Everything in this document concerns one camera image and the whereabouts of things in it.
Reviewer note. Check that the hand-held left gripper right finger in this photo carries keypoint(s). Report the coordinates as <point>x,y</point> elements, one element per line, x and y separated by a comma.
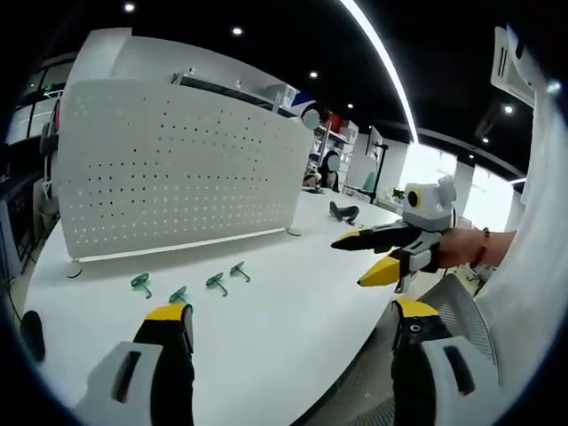
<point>426,377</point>

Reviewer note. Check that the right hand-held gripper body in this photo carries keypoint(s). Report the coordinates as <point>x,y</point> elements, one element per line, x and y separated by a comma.
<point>428,204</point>

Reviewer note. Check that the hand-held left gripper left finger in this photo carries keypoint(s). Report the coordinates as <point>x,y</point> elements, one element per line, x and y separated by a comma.
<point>133,386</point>

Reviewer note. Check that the white perforated mounting plate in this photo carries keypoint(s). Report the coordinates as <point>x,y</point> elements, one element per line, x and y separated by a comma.
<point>177,177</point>

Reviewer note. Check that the person's right hand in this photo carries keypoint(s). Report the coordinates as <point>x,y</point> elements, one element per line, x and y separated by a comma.
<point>459,248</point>

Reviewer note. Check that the small green plant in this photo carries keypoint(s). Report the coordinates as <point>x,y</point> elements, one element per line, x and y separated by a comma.
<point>398,193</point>

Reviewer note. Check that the black curved object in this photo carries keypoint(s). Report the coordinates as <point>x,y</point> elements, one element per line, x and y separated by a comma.
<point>344,212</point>

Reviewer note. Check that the grey mesh office chair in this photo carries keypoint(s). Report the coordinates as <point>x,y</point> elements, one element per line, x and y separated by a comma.
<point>461,319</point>

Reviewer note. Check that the white storage shelf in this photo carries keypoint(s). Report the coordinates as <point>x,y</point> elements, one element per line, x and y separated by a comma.
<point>344,137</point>

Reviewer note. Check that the black rounded object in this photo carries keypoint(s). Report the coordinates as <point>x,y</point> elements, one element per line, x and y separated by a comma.
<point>33,335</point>

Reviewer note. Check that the person's white shirt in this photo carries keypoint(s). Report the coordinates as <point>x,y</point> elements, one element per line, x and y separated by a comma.
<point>532,266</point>

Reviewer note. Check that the ceiling light strip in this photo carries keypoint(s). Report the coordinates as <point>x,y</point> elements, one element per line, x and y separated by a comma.
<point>390,66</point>

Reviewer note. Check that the white worn device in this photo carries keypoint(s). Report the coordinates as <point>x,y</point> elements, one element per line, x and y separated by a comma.
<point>510,62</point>

